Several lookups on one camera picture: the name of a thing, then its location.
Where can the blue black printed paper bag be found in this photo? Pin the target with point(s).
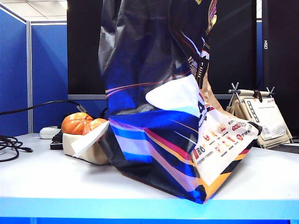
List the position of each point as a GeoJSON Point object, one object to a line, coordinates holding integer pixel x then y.
{"type": "Point", "coordinates": [149, 70]}

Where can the small orange fruit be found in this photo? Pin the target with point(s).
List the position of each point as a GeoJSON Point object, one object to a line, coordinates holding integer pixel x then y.
{"type": "Point", "coordinates": [93, 124]}

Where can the large orange fruit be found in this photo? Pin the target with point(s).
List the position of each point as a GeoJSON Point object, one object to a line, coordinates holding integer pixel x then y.
{"type": "Point", "coordinates": [74, 123]}

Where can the white paper receipt strip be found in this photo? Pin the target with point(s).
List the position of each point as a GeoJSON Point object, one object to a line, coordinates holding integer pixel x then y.
{"type": "Point", "coordinates": [90, 140]}

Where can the beige square tray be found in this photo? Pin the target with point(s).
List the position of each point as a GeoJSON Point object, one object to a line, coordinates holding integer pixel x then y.
{"type": "Point", "coordinates": [92, 155]}

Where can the black monitor with silver bezel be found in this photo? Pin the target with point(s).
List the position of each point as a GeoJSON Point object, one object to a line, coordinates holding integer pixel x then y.
{"type": "Point", "coordinates": [81, 46]}

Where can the black keyboard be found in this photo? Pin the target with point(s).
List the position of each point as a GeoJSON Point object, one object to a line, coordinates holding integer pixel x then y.
{"type": "Point", "coordinates": [56, 141]}

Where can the white rounded device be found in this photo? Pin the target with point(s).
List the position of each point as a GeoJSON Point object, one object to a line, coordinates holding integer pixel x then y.
{"type": "Point", "coordinates": [47, 131]}

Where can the wooden desk calendar stand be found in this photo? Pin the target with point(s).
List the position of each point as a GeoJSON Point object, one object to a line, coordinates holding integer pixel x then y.
{"type": "Point", "coordinates": [266, 116]}

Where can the black monitor with white lettering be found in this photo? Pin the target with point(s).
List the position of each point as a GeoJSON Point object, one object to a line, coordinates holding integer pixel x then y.
{"type": "Point", "coordinates": [280, 58]}

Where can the grey partition post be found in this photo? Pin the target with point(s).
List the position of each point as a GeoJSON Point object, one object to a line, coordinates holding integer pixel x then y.
{"type": "Point", "coordinates": [29, 70]}

